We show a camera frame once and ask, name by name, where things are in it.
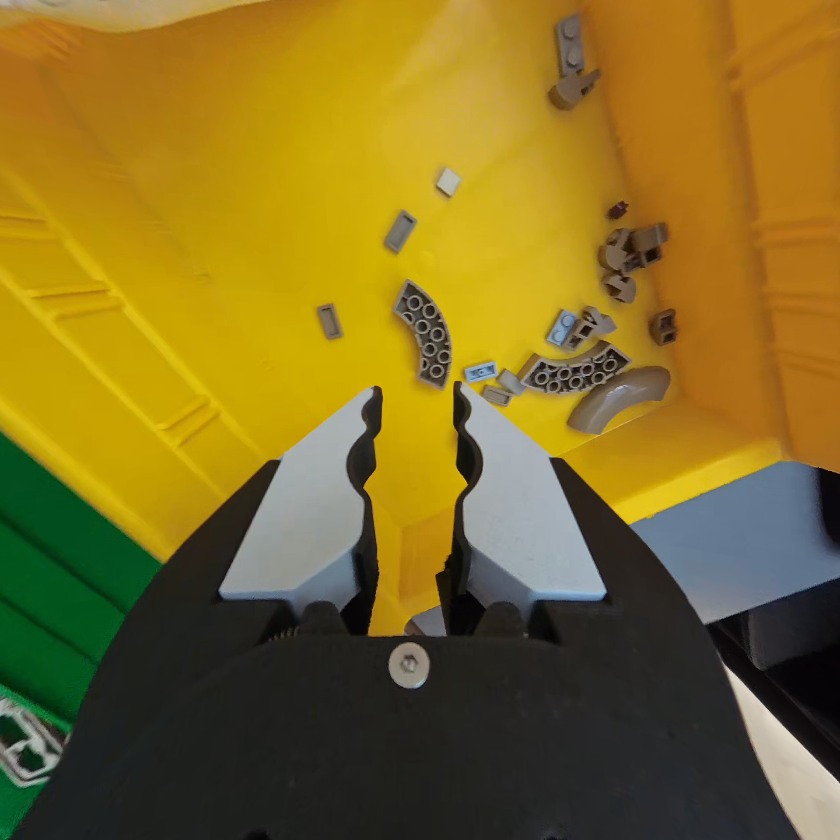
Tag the smooth dark tan curved slope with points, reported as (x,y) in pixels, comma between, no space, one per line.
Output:
(620,394)

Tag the dark tan lego brick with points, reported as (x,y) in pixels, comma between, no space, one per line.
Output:
(649,239)

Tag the green plastic bin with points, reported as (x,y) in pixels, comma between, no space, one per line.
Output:
(52,558)

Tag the dark red round lego stud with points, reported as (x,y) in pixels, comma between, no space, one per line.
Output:
(617,210)

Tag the dark tan angled lego piece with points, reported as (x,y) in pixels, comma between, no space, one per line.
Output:
(594,325)

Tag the light grey square lego tile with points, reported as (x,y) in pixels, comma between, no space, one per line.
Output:
(448,182)

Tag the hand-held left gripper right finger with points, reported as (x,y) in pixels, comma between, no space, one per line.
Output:
(525,525)

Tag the grey rectangular lego tile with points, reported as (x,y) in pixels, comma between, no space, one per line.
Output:
(329,321)
(510,382)
(400,231)
(497,395)

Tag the yellow plastic bin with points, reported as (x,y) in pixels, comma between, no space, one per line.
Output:
(197,197)

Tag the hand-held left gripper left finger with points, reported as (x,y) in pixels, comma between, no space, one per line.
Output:
(295,525)

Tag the small dark tan hollow brick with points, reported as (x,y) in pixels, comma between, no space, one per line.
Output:
(664,327)

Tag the dark tan curved arch brick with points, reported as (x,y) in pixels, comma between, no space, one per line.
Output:
(430,334)
(574,374)

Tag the light grey two-stud lego plate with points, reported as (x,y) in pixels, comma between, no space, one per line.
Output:
(562,327)
(480,372)

